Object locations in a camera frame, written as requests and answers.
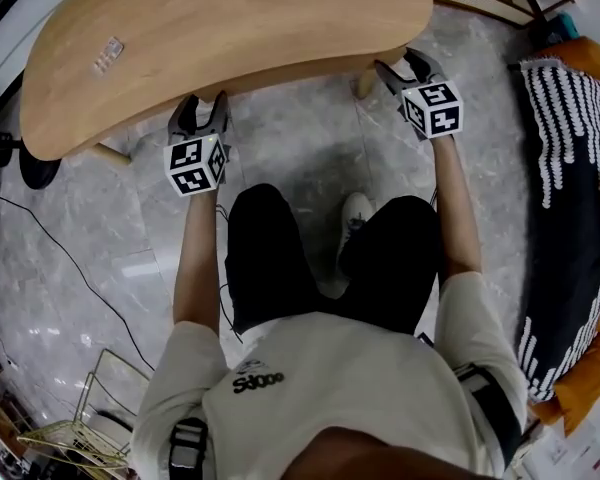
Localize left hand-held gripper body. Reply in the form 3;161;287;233
162;128;230;198

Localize person's right forearm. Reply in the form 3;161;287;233
429;135;483;290

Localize person's white t-shirt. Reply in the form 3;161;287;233
131;271;529;480

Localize teal cloth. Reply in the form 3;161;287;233
554;12;579;40

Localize grey left shoulder strap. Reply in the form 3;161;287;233
168;416;209;480

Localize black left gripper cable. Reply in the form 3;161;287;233
214;201;245;345

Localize grey right shoulder strap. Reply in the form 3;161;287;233
453;362;524;465

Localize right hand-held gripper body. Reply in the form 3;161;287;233
394;78;465;142

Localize grey shoulder strap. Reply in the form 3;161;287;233
168;416;209;480
453;362;524;465

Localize person's black shorts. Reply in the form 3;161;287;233
224;182;442;338

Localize small clear packet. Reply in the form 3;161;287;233
90;36;126;75

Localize wooden coffee table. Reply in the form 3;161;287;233
18;0;435;167

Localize person's white shoe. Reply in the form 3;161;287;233
335;191;377;290

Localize person's left forearm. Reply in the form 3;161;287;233
172;190;229;342

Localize gold wire chair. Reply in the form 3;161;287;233
17;347;152;470

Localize black fan cable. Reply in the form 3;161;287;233
0;195;157;372

